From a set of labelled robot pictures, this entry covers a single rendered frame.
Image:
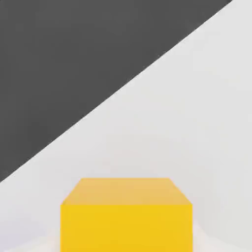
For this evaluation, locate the small yellow cube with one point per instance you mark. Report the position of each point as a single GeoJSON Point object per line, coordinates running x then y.
{"type": "Point", "coordinates": [126, 226]}

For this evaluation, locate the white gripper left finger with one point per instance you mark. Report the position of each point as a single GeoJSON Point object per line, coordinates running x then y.
{"type": "Point", "coordinates": [45, 246]}

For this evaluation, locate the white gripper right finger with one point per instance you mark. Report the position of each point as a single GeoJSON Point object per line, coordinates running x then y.
{"type": "Point", "coordinates": [206, 244]}

